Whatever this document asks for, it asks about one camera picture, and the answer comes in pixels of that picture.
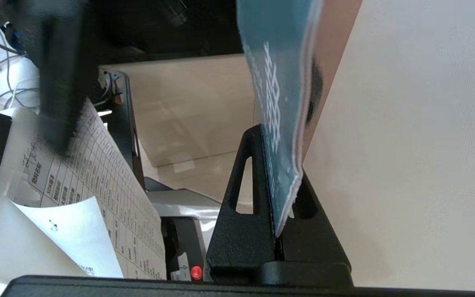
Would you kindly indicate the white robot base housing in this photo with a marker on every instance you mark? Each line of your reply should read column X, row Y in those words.
column 188, row 204

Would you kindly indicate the blue and white door hanger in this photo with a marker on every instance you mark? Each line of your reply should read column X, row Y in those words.
column 278, row 82

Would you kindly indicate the red round power button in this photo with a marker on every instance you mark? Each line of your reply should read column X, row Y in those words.
column 196, row 272

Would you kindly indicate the black metal bracket frame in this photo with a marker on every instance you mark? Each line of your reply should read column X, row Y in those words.
column 126, row 123

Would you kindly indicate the printed table form sheet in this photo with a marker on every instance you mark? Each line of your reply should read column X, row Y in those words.
column 109, row 198

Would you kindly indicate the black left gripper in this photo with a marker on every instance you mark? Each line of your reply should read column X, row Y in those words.
column 114, row 29

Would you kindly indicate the beige curved wall panel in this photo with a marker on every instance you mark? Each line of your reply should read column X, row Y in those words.
column 188, row 107

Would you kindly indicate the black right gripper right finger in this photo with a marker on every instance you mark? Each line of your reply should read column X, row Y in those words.
column 316, row 243

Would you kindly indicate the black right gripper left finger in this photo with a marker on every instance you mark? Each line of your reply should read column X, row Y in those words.
column 241, row 243

